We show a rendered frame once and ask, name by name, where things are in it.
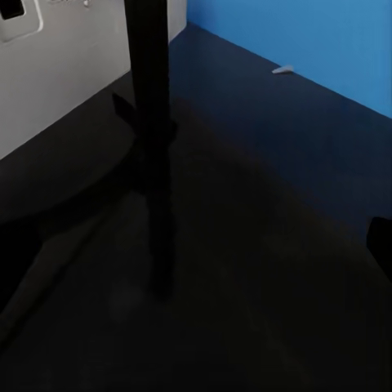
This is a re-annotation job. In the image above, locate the monitor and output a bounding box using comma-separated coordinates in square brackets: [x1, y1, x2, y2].
[0, 0, 187, 228]

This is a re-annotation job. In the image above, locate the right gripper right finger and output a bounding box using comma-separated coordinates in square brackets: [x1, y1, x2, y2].
[366, 217, 392, 283]

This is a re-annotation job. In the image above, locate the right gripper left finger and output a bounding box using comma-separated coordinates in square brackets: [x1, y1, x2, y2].
[0, 218, 42, 314]

